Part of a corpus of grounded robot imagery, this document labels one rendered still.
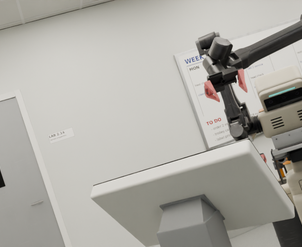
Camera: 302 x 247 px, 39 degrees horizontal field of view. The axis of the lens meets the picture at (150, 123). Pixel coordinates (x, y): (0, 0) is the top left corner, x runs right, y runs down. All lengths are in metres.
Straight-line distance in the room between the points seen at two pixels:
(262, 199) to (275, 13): 4.18
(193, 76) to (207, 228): 3.58
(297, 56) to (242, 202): 4.08
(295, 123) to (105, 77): 2.76
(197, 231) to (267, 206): 0.21
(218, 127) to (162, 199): 3.44
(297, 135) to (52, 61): 3.01
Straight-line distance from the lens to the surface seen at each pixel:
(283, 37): 1.63
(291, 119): 2.07
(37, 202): 4.29
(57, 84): 4.44
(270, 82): 2.04
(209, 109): 4.64
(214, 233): 1.20
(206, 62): 1.52
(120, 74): 4.50
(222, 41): 1.50
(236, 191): 1.19
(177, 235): 1.21
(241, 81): 1.47
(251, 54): 1.57
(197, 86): 4.64
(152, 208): 1.30
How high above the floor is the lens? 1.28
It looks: 2 degrees up
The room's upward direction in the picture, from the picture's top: 19 degrees counter-clockwise
